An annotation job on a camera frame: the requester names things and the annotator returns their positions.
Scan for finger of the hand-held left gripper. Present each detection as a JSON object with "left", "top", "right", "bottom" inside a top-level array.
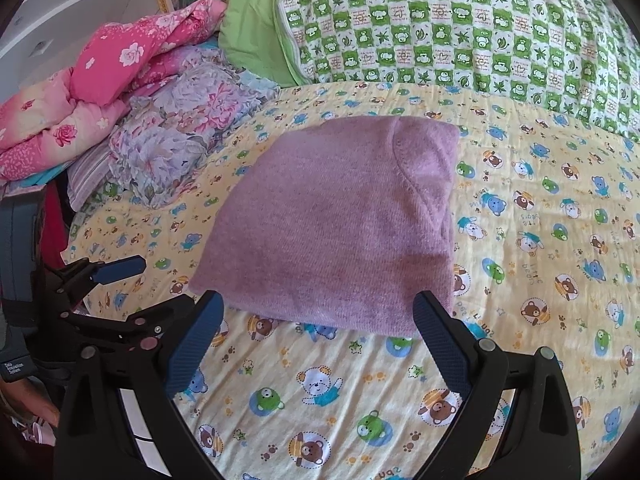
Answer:
[
  {"left": 59, "top": 294, "right": 197, "bottom": 350},
  {"left": 49, "top": 255, "right": 147, "bottom": 307}
]

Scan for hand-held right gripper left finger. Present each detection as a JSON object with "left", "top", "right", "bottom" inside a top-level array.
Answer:
[{"left": 52, "top": 290, "right": 224, "bottom": 480}]

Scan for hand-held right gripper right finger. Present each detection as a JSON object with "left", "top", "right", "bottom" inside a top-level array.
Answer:
[{"left": 413, "top": 291, "right": 583, "bottom": 480}]

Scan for purple knitted sweater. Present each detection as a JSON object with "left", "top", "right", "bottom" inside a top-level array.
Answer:
[{"left": 189, "top": 116, "right": 461, "bottom": 339}]

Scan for person's left hand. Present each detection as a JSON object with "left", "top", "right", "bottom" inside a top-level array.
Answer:
[{"left": 0, "top": 379, "right": 62, "bottom": 433}]

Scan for person's red sweater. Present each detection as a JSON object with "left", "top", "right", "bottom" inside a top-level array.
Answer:
[{"left": 41, "top": 184, "right": 70, "bottom": 268}]

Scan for yellow bear print bed sheet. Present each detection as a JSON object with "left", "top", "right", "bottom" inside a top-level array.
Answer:
[{"left": 20, "top": 81, "right": 640, "bottom": 480}]

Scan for striped pillow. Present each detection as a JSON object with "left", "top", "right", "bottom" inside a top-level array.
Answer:
[{"left": 66, "top": 151, "right": 127, "bottom": 212}]

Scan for purple floral pillow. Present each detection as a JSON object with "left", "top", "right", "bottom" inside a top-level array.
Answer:
[{"left": 106, "top": 41, "right": 282, "bottom": 209}]

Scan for pink floral quilt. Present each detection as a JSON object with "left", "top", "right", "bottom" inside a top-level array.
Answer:
[{"left": 0, "top": 0, "right": 229, "bottom": 184}]

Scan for plain green pillow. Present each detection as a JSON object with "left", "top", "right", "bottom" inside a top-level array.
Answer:
[{"left": 217, "top": 0, "right": 315, "bottom": 89}]

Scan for green checked quilt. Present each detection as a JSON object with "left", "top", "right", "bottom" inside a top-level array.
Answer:
[{"left": 272, "top": 0, "right": 640, "bottom": 145}]

